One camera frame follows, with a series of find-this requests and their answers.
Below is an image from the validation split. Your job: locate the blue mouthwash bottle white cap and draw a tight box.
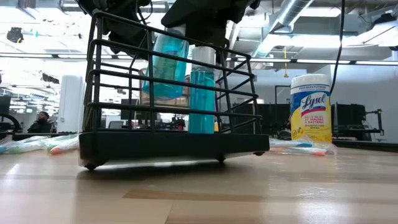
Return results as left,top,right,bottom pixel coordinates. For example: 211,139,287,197
188,45,216,134
142,24,190,101

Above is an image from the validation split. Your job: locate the black wire caddy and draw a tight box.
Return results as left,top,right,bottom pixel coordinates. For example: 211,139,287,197
78,11,271,171

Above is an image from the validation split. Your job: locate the orange toothbrush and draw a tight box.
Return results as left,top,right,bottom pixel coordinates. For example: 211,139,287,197
269,146,328,157
46,136,80,156

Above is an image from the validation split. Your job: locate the green toothbrush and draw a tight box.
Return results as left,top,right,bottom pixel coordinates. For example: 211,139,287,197
4,136,51,155

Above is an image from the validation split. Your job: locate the black ceiling device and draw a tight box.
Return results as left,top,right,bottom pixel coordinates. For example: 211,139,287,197
6,26,25,44

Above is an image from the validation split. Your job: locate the white column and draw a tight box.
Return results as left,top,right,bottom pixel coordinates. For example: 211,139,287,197
57,74,86,134

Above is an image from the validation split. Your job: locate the black metal stand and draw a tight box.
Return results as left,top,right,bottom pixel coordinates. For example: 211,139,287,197
274,84,292,138

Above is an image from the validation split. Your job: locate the black room divider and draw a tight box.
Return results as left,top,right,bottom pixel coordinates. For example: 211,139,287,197
231,103,292,139

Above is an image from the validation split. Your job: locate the yellow Lysol wipes canister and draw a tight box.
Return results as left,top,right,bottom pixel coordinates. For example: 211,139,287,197
289,73,333,144

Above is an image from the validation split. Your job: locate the person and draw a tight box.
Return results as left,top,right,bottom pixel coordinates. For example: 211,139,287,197
27,111,52,134

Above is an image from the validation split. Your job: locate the silver ventilation duct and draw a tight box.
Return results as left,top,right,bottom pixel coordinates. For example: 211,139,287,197
251,0,315,58

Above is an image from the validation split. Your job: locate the yellow hanging cord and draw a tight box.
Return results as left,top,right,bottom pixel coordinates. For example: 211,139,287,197
282,45,290,78

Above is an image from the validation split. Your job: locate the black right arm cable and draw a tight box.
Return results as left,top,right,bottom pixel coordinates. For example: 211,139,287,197
329,0,346,96

